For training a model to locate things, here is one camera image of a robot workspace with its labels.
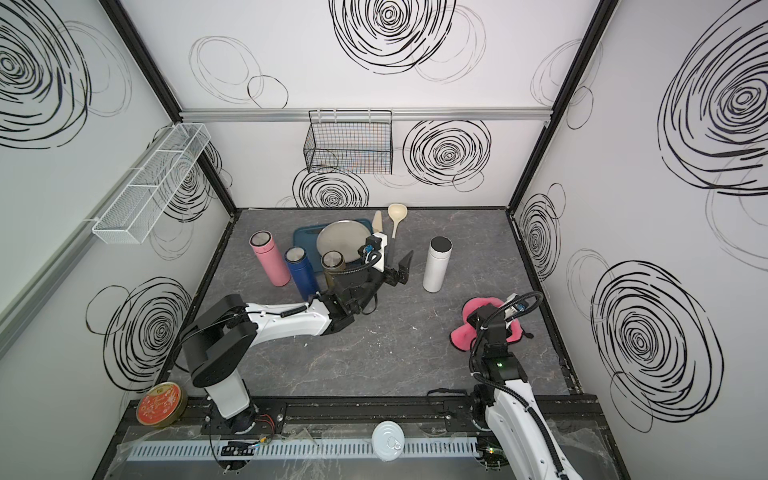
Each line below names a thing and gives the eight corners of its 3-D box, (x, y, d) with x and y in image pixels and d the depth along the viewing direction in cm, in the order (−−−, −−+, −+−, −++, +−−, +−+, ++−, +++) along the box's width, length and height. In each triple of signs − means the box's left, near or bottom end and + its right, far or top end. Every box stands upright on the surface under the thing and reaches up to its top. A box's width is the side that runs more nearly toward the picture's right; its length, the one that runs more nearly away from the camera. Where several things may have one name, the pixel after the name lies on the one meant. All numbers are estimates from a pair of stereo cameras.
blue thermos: (299, 300, 96) (281, 262, 80) (303, 285, 100) (286, 246, 83) (318, 300, 96) (303, 262, 80) (320, 285, 100) (307, 246, 83)
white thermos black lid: (423, 292, 99) (431, 252, 82) (422, 276, 103) (429, 235, 86) (442, 292, 99) (454, 252, 82) (440, 277, 103) (451, 235, 86)
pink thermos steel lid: (269, 286, 99) (246, 248, 83) (274, 269, 104) (253, 230, 87) (288, 286, 99) (269, 248, 83) (293, 269, 104) (275, 230, 87)
